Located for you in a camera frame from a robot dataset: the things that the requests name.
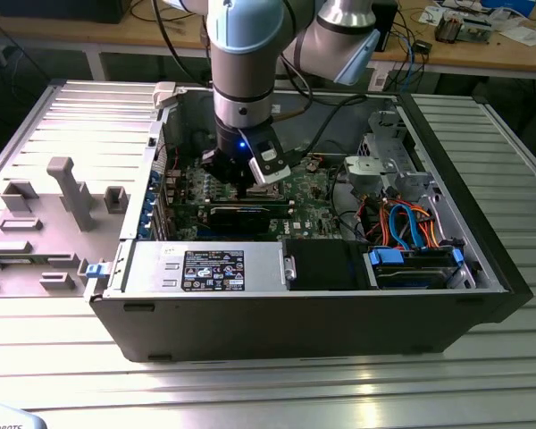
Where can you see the black equipment box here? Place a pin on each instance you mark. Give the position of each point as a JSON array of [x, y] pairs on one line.
[[58, 9]]

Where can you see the silver metal box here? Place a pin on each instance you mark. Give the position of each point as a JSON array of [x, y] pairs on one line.
[[475, 29]]

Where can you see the black PC case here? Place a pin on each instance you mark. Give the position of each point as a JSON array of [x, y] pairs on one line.
[[295, 322]]

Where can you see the blue case latch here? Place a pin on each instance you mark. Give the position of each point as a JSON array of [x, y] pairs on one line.
[[94, 271]]

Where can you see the black graphics card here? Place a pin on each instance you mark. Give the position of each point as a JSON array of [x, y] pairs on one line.
[[239, 221]]

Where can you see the silver drive cage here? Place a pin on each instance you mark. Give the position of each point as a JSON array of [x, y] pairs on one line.
[[384, 170]]

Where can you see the blue card clip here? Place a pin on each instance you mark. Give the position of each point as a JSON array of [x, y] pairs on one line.
[[144, 225], [153, 178], [149, 201]]

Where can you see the round coin battery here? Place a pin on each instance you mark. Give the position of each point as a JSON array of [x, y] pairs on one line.
[[313, 166]]

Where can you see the wooden workbench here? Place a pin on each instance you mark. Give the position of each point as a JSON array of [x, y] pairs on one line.
[[116, 33]]

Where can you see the finned metal heat sink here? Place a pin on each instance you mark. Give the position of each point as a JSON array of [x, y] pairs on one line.
[[449, 29]]

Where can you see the silver power supply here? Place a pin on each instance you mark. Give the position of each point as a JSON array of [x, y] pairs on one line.
[[161, 268]]

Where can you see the small black box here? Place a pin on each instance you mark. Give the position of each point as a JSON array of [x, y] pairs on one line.
[[422, 46]]

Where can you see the white label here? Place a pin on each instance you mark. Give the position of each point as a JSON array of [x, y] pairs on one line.
[[379, 80]]

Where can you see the blue box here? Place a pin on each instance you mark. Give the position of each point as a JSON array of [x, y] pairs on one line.
[[513, 4]]

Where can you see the white papers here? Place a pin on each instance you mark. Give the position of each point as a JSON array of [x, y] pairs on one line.
[[525, 35]]

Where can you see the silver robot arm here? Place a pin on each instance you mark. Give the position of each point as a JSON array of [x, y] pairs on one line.
[[241, 67]]

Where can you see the white paper sheet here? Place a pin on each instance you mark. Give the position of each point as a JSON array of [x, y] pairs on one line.
[[433, 13]]

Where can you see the green motherboard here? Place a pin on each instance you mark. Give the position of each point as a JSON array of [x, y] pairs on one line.
[[312, 210]]

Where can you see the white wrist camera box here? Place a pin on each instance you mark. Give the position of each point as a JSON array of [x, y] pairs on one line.
[[272, 172]]

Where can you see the pale blue teach pendant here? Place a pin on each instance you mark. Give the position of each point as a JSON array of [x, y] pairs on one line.
[[9, 418]]

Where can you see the grey parts rack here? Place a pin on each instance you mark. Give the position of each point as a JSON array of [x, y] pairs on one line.
[[71, 250]]

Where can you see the metal CPU socket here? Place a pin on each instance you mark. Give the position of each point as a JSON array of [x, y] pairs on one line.
[[261, 193]]

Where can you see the hard disk in blue carrier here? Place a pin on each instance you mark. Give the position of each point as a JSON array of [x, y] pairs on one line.
[[406, 279]]

